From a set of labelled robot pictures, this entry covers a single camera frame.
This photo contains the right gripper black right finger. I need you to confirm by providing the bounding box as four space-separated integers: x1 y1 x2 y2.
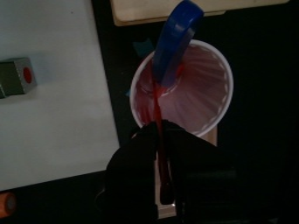
161 119 238 224

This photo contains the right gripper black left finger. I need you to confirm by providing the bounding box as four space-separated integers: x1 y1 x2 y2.
101 120 161 224

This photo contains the red toy knife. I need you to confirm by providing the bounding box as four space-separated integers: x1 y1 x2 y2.
134 59 186 206

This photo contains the toy sushi block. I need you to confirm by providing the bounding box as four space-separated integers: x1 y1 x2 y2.
0 57 38 100

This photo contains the white cutting board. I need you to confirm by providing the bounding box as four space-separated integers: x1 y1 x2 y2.
0 0 121 192

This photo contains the red plastic cup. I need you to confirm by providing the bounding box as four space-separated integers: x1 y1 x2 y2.
128 38 234 138

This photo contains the orange cylindrical toy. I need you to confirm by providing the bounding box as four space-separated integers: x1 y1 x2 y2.
0 191 18 220

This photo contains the teal tape patch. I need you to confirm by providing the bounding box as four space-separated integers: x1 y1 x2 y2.
130 38 154 58

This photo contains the blue plastic utensil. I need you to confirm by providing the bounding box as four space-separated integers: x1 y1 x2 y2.
150 0 205 89

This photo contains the wooden box with red drawer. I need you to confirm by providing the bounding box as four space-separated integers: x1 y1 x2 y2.
108 0 290 27

